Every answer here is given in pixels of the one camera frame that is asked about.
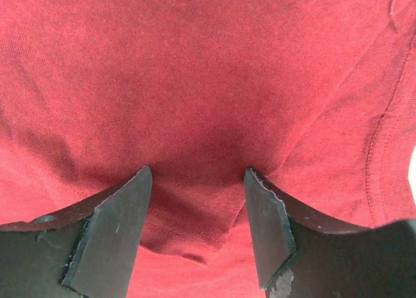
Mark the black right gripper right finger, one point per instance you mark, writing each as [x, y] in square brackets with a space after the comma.
[302, 252]

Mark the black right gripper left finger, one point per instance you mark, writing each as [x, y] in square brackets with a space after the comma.
[87, 249]

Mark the dark red t-shirt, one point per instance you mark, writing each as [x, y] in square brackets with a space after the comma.
[318, 95]

